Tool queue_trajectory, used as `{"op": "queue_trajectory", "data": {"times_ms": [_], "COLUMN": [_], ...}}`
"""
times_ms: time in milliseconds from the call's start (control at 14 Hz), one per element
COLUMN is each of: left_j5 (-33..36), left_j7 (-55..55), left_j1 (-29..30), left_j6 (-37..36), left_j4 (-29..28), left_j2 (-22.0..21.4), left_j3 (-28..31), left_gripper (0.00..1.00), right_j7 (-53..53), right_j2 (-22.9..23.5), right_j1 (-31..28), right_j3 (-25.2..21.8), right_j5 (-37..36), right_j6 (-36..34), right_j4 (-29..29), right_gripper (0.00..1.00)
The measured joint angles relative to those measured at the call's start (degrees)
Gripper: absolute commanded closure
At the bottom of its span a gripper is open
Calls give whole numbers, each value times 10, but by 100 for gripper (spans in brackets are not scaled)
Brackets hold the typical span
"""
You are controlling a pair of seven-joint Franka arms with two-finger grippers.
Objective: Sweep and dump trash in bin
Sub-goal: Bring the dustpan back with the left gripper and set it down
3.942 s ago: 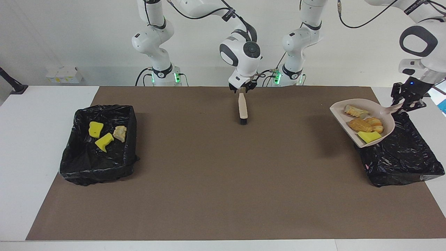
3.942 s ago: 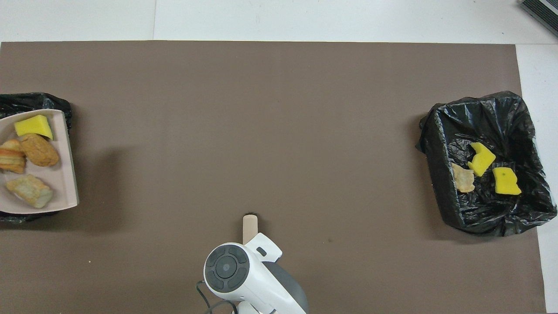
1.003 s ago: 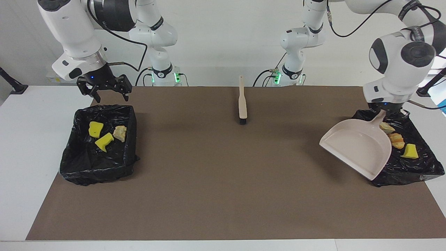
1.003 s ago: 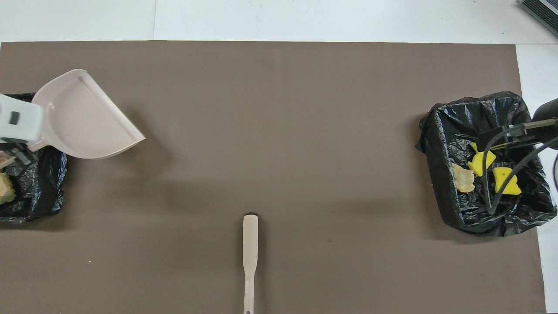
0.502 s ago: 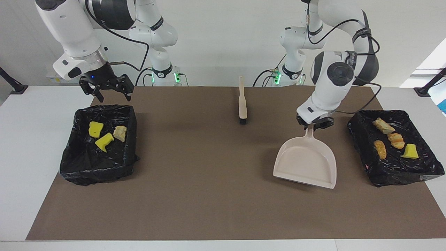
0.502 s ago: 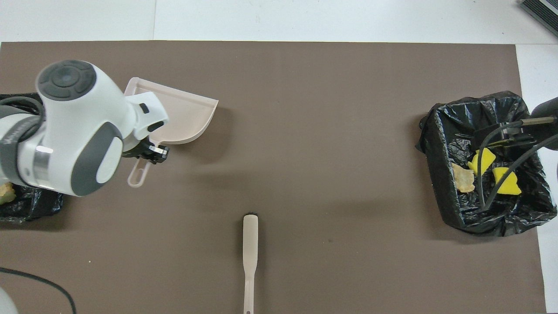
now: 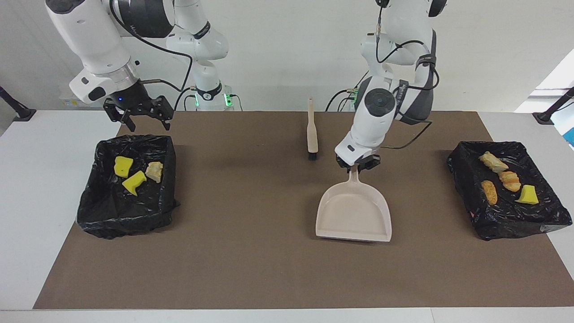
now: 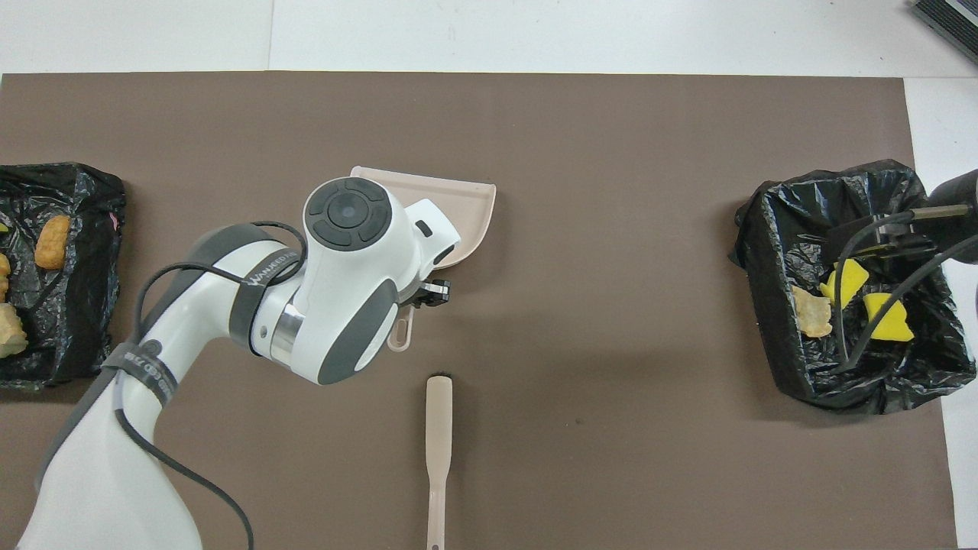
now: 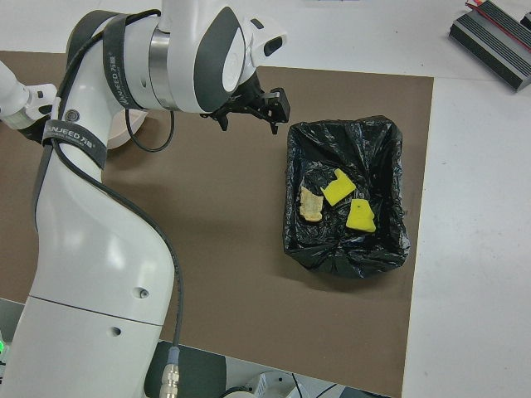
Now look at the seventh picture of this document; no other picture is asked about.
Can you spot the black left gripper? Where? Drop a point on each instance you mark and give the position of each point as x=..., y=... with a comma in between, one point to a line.
x=358, y=160

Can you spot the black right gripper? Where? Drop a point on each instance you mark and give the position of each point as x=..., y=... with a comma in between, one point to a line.
x=134, y=99

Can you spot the beige plastic dustpan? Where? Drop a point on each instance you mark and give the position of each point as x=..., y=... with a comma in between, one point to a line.
x=354, y=211

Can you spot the beige brush black bristles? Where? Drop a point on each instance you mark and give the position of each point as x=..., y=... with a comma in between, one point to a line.
x=312, y=134

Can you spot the yellow sponge piece dark dot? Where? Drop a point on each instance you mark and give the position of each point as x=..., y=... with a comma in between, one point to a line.
x=123, y=166

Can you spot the striped croissant piece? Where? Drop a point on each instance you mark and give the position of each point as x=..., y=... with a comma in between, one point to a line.
x=510, y=181
x=154, y=172

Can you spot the green yellow sponge piece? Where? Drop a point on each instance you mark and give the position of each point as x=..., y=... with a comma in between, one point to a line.
x=133, y=183

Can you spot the brown bread roll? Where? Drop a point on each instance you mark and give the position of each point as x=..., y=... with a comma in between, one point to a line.
x=489, y=192

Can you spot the pale bread chunk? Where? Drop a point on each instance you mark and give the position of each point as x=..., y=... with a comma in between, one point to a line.
x=492, y=161

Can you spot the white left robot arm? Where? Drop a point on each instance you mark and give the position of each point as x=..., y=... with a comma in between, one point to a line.
x=376, y=116

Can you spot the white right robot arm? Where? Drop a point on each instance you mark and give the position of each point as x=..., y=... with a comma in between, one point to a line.
x=103, y=49

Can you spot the black bag lined bin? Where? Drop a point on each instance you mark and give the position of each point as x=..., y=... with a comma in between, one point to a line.
x=103, y=211

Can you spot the black bag bin pink spot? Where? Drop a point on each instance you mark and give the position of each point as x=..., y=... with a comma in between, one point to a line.
x=506, y=215

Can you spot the white cardboard box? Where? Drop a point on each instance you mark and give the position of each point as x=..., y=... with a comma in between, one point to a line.
x=67, y=102

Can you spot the brown table mat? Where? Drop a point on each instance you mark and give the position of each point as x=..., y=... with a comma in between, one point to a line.
x=287, y=278

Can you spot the blue object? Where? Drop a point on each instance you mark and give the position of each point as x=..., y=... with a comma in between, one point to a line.
x=570, y=136

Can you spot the black camera stand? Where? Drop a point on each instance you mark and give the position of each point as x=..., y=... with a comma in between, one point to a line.
x=18, y=110
x=551, y=110

